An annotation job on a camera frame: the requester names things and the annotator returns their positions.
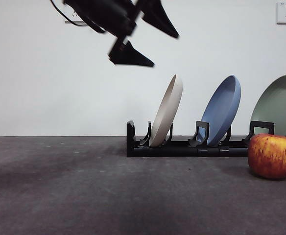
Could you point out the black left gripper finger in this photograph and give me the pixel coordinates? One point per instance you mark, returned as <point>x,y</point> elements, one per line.
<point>130,57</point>
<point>159,18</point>

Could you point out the cream yellow plate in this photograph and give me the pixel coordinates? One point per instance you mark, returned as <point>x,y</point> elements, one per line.
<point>166,115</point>

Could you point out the red yellow apple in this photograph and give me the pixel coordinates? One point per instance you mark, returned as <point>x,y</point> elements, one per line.
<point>272,156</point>

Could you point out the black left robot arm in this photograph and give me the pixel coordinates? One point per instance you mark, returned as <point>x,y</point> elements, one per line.
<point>108,14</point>

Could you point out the black plate rack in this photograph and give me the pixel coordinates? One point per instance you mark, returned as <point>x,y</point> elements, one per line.
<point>172,151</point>

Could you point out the blue plate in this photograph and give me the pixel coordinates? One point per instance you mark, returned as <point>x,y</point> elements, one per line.
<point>221,112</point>

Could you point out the green plate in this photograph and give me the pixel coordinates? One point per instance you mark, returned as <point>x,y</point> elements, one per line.
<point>277,105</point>

